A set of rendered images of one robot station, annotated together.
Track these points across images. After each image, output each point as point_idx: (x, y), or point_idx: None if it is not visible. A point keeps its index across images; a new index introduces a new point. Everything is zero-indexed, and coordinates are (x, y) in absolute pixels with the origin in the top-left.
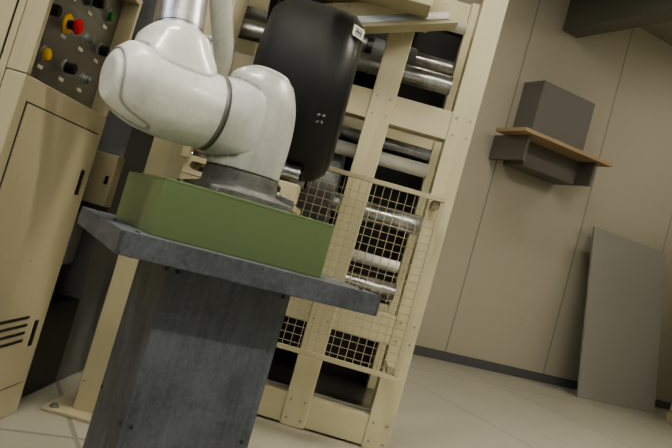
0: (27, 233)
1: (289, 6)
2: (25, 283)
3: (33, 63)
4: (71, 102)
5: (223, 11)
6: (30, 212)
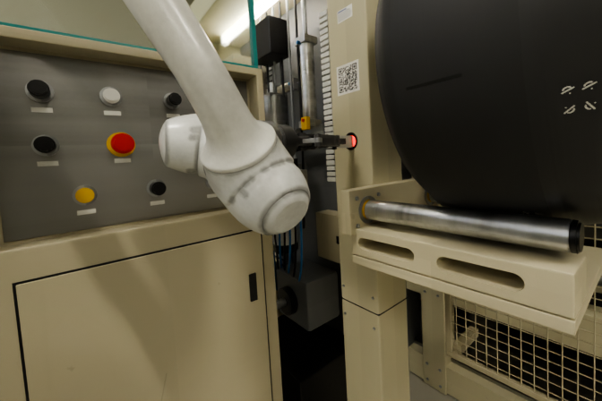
0: (163, 391)
1: None
2: None
3: None
4: (163, 228)
5: None
6: (150, 372)
